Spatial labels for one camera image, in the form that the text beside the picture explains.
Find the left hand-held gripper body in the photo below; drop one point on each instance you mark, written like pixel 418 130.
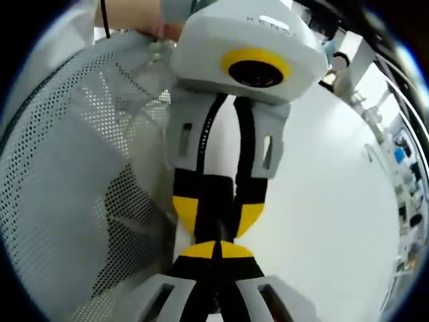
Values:
pixel 207 43

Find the black remote control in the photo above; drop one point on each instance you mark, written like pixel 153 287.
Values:
pixel 216 194

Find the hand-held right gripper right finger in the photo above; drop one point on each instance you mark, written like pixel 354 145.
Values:
pixel 254 295

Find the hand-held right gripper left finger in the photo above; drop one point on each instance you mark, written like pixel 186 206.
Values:
pixel 174 295

